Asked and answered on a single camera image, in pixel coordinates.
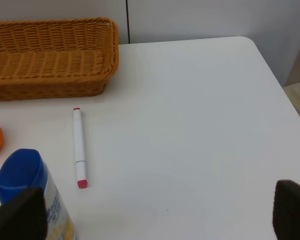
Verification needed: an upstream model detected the white bottle with blue cap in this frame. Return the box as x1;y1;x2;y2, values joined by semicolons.
0;148;78;240

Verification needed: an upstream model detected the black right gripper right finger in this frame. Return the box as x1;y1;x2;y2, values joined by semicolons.
272;180;300;240

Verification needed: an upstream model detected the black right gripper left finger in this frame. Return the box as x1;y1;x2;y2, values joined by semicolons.
0;187;48;240

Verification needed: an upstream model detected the white marker with pink caps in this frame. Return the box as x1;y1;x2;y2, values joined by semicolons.
72;107;88;189

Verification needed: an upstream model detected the orange wicker basket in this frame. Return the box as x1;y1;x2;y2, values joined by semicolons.
0;17;119;101

